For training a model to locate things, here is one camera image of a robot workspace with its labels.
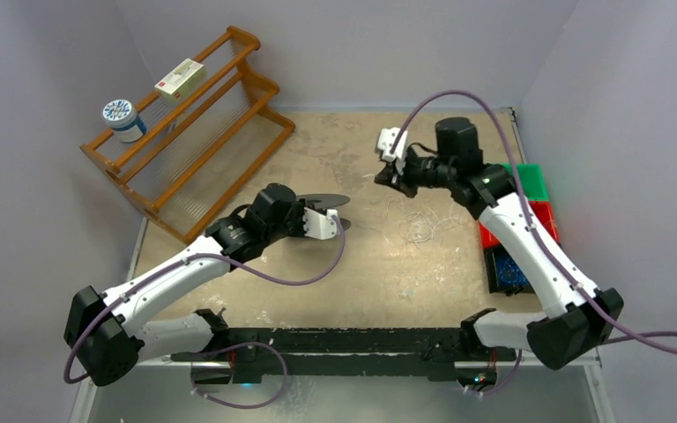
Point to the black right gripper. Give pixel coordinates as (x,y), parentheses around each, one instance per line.
(400,180)

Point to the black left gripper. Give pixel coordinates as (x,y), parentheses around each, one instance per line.
(299,207)

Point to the black perforated cable spool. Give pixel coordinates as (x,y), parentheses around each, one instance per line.
(326,201)

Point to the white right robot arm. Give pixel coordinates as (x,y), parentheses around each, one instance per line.
(571,321)

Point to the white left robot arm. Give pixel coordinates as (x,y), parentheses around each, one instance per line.
(110,332)

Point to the orange wooden rack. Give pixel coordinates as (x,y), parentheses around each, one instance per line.
(198,152)

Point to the green plastic bin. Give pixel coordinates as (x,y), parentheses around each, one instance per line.
(533,183)

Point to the black plastic bin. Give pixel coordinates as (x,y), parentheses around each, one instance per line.
(503,274)

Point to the red plastic bin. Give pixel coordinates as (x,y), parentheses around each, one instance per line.
(544,214)

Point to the green white cardboard box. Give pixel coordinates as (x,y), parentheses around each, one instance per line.
(180,82)

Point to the blue white round jar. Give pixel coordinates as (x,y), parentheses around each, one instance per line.
(124,121)

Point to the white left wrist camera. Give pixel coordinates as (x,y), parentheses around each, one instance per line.
(321,225)

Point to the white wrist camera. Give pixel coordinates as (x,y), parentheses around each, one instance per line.
(388,148)
(321,225)

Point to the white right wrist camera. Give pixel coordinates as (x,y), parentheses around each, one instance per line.
(388,148)

